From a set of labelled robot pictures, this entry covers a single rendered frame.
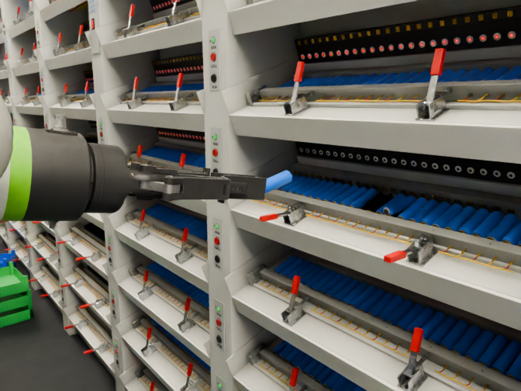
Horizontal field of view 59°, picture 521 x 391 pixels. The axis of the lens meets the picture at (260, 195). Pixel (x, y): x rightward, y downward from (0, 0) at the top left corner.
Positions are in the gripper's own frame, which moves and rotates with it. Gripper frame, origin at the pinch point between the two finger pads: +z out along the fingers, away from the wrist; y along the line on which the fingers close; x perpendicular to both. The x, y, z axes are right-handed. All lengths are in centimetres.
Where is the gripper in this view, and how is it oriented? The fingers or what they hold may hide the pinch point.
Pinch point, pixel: (237, 186)
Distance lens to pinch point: 61.1
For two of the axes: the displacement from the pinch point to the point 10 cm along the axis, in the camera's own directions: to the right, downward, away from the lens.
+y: -6.1, -1.6, 7.8
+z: 7.8, 0.3, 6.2
